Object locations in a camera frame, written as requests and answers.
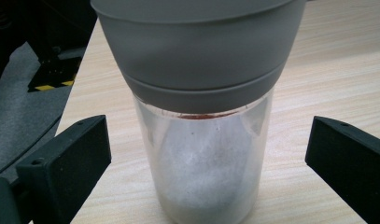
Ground black stand with striped base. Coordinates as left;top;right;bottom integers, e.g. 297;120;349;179
22;0;98;93

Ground white cylinder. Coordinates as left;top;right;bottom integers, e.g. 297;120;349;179
90;0;307;224

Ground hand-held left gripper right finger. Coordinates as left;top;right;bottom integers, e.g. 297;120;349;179
304;115;380;224

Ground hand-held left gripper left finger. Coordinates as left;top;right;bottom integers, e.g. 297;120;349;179
15;115;112;224

